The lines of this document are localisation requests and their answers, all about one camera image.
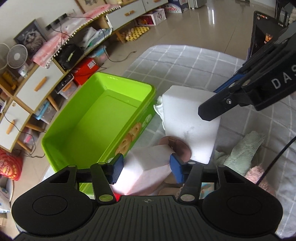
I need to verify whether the brown round pad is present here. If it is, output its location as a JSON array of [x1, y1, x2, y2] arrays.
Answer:
[[158, 136, 192, 163]]

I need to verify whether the mint green fluffy towel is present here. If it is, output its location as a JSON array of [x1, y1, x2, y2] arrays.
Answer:
[[213, 131, 265, 176]]

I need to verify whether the pink plush toy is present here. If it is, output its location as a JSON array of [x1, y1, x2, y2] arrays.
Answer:
[[245, 165, 276, 196]]

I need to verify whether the large white foam block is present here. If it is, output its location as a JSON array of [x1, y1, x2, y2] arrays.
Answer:
[[162, 85, 221, 164]]

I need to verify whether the white cloth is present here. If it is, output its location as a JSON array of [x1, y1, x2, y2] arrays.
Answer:
[[154, 96, 165, 130]]

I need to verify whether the green plastic storage bin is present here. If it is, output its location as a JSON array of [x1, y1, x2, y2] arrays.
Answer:
[[41, 71, 157, 193]]

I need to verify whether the red round bag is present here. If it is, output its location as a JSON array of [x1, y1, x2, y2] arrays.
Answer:
[[0, 149, 23, 181]]

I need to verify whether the grey checked blanket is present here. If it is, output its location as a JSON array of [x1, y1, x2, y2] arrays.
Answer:
[[43, 44, 296, 239]]

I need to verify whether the red cardboard box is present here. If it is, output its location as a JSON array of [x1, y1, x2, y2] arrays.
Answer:
[[71, 58, 100, 85]]

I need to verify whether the wooden white TV cabinet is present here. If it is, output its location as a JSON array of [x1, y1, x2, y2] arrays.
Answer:
[[1, 1, 164, 152]]

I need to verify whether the black bag on shelf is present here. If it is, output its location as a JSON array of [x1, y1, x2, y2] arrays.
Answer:
[[54, 44, 84, 71]]

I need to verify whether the pink fringed cloth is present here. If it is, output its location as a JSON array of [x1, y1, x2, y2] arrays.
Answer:
[[32, 4, 121, 67]]

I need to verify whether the yellow egg tray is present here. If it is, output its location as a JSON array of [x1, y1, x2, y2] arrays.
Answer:
[[121, 26, 150, 41]]

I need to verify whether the white desk fan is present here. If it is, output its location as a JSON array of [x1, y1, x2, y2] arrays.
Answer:
[[6, 44, 28, 69]]

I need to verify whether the framed cat picture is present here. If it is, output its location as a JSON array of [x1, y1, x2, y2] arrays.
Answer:
[[14, 20, 48, 59]]

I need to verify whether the smartphone on mount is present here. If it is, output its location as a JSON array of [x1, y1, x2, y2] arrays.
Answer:
[[246, 11, 287, 60]]

